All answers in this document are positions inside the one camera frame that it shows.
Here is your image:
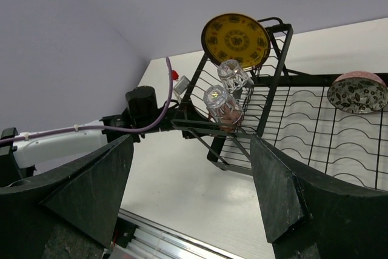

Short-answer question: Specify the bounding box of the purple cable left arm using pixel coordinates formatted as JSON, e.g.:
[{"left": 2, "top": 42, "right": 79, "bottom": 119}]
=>
[{"left": 0, "top": 56, "right": 175, "bottom": 146}]

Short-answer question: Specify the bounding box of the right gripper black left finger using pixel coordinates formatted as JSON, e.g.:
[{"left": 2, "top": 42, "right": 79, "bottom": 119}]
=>
[{"left": 1, "top": 135, "right": 134, "bottom": 258}]

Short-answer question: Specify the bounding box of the floral patterned bowl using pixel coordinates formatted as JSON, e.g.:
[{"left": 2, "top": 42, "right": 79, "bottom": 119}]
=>
[{"left": 327, "top": 71, "right": 387, "bottom": 114}]

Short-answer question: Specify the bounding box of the aluminium rail frame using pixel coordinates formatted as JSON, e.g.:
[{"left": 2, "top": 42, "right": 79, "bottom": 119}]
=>
[{"left": 102, "top": 209, "right": 276, "bottom": 259}]

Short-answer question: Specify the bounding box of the clear glass cup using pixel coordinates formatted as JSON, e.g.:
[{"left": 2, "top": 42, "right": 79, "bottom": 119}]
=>
[
  {"left": 202, "top": 85, "right": 243, "bottom": 124},
  {"left": 217, "top": 59, "right": 253, "bottom": 93}
]

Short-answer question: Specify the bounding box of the yellow patterned plate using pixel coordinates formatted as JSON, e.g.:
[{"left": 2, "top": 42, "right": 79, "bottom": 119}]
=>
[{"left": 201, "top": 13, "right": 271, "bottom": 70}]

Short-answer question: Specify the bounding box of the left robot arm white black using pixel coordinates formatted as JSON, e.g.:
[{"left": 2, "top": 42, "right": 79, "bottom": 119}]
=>
[{"left": 1, "top": 86, "right": 181, "bottom": 187}]

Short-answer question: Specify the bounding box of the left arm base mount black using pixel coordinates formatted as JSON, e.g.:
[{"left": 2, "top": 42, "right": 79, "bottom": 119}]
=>
[{"left": 112, "top": 217, "right": 138, "bottom": 248}]

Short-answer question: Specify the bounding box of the black wire dish rack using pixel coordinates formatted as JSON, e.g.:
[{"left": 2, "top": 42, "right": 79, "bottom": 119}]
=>
[{"left": 172, "top": 17, "right": 387, "bottom": 191}]

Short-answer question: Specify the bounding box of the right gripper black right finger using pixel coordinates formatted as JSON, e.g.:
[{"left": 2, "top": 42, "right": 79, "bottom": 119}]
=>
[{"left": 250, "top": 136, "right": 387, "bottom": 258}]

